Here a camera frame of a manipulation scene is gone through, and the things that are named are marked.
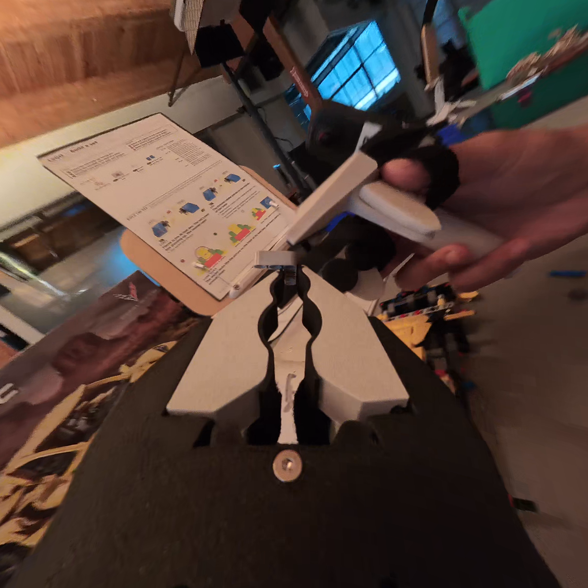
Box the angled grey holed beam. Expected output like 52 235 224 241
254 250 298 286

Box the green felt bag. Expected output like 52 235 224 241
458 0 588 90

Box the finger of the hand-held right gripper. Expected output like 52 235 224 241
319 218 405 303
286 152 380 247

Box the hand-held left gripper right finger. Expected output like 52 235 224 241
293 267 410 445

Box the grey desk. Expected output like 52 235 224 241
452 234 588 588

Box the white document stand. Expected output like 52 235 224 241
37 112 323 444

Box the printed paper sheet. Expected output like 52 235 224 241
37 112 298 300

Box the person's right hand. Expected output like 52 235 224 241
380 124 588 292

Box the yellow black toy brick car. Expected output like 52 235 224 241
377 282 539 514

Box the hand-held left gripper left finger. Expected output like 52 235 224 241
165 271 283 445

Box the wooden post red banner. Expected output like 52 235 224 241
262 16 324 113

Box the toy car set box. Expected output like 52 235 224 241
0 271 208 570

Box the tan brick assembly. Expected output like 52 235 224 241
505 25 586 85

